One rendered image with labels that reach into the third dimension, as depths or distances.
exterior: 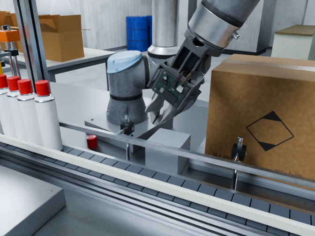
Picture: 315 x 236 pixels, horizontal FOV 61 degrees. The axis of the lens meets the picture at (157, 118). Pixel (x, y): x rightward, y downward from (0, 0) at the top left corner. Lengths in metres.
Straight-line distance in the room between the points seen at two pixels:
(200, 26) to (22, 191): 0.52
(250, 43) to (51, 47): 5.16
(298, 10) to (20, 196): 7.78
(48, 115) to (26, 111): 0.06
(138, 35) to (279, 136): 6.64
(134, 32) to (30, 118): 6.50
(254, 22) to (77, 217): 6.44
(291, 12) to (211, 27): 7.68
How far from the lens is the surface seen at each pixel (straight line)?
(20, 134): 0.87
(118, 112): 0.92
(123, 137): 0.68
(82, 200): 0.71
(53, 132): 0.78
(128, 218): 0.65
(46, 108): 0.75
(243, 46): 6.94
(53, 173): 0.78
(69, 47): 2.54
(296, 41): 5.93
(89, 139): 0.90
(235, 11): 0.43
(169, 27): 0.88
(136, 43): 7.23
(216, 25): 0.43
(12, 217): 0.64
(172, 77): 0.45
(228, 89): 0.69
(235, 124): 0.71
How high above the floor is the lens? 1.28
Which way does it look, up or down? 24 degrees down
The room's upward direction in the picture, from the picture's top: straight up
